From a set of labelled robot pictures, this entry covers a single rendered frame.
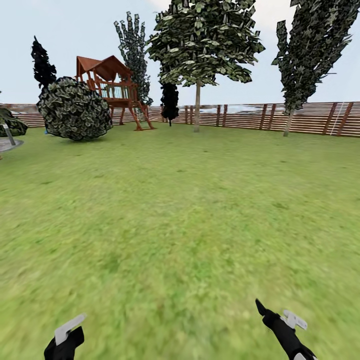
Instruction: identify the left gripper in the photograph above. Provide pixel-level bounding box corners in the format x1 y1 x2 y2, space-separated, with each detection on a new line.
44 326 85 360

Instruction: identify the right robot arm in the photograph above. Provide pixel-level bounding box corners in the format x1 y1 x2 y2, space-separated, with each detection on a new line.
256 301 318 360

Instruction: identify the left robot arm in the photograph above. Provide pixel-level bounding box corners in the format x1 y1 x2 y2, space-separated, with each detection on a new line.
44 314 86 360

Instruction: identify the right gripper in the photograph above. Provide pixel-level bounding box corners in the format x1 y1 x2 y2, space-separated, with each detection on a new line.
256 301 297 345

